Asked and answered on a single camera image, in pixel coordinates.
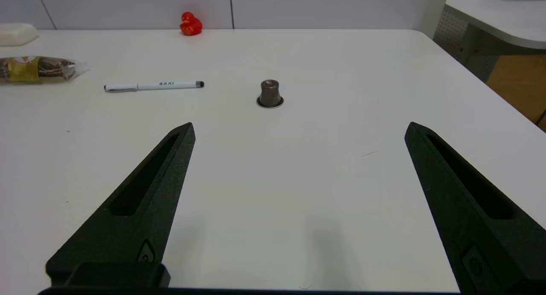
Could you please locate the brown coffee capsule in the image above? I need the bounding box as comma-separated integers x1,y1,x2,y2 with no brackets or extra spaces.
256,79,285,109

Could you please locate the clear wrapped snack packet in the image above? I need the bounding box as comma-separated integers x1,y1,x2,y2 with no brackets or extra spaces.
0,55,88,85

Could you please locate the white pen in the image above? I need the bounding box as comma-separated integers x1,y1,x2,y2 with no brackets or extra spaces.
104,81,205,93

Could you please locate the cream rounded block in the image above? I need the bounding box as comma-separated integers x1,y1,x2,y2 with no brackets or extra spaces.
0,23,40,47

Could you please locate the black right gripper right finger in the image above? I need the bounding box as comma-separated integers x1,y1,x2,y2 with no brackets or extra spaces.
404,121,546,295

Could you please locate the white side table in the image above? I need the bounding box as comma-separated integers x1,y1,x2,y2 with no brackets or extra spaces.
432,0,546,83

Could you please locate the red rubber duck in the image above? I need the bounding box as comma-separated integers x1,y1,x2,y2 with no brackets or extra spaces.
180,12,203,36

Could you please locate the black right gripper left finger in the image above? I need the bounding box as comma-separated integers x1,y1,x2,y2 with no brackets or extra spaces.
46,122,196,288

